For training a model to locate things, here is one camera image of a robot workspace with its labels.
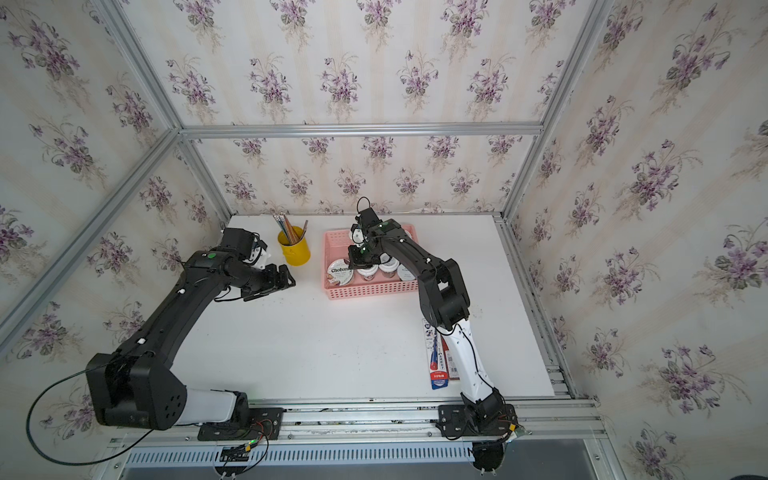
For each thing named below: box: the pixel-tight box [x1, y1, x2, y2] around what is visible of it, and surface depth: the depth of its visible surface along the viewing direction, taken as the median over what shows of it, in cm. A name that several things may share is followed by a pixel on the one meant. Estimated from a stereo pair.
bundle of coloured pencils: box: [272, 213, 309, 245], surface depth 100 cm
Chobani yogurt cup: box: [327, 258, 354, 287], surface depth 97 cm
